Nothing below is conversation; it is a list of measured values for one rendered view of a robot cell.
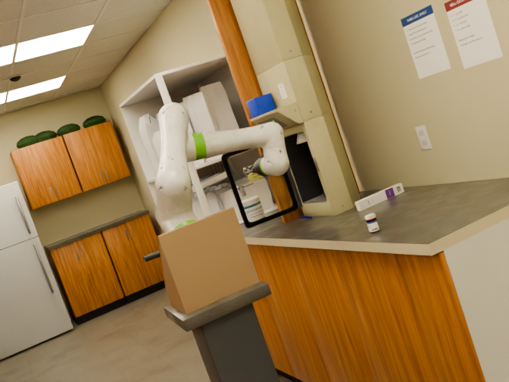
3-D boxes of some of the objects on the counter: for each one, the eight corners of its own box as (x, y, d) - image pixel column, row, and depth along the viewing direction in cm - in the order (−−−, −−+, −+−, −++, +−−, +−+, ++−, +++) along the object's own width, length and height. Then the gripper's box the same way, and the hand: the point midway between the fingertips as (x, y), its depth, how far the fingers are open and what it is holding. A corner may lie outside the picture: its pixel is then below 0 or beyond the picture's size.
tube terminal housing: (342, 200, 344) (296, 63, 337) (376, 198, 314) (326, 47, 307) (304, 216, 334) (255, 76, 327) (335, 215, 304) (282, 61, 298)
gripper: (273, 154, 295) (253, 159, 317) (248, 163, 290) (230, 167, 312) (278, 169, 296) (258, 173, 318) (254, 179, 291) (235, 182, 313)
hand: (247, 170), depth 312 cm, fingers closed
